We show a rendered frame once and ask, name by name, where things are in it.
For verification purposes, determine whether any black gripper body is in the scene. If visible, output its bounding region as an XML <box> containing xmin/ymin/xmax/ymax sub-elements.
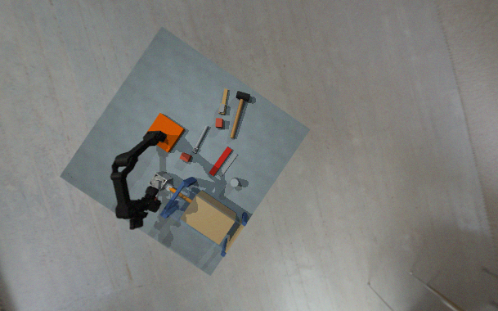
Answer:
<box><xmin>137</xmin><ymin>186</ymin><xmax>159</xmax><ymax>218</ymax></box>

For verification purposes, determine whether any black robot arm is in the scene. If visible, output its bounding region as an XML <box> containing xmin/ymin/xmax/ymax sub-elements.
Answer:
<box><xmin>110</xmin><ymin>131</ymin><xmax>167</xmax><ymax>230</ymax></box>

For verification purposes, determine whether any blue rectangular frame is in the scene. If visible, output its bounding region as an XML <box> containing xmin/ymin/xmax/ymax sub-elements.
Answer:
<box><xmin>160</xmin><ymin>177</ymin><xmax>193</xmax><ymax>217</ymax></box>

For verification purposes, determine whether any black-headed mallet with wooden handle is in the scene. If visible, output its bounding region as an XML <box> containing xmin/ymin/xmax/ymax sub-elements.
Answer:
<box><xmin>230</xmin><ymin>91</ymin><xmax>250</xmax><ymax>138</ymax></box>

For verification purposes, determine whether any red rectangular bar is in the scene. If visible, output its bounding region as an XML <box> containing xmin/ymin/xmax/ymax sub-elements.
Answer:
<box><xmin>209</xmin><ymin>147</ymin><xmax>232</xmax><ymax>176</ymax></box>

